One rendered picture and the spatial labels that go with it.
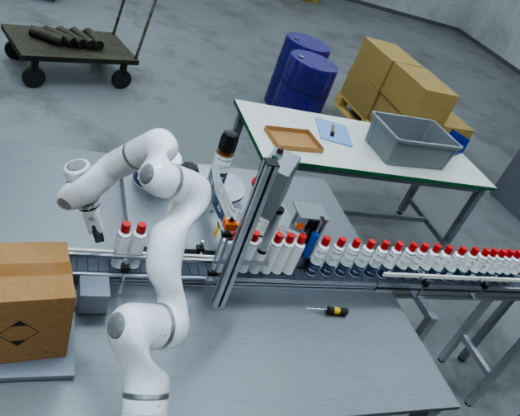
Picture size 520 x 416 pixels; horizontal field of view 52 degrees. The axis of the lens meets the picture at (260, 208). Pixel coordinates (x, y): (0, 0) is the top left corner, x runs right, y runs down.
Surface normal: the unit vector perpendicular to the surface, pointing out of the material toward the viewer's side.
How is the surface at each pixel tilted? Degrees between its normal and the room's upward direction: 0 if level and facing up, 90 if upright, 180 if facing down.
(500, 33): 90
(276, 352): 0
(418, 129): 85
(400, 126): 85
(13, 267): 0
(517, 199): 90
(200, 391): 0
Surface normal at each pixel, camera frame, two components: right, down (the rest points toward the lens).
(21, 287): 0.31, -0.78
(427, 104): 0.29, 0.62
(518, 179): -0.88, -0.01
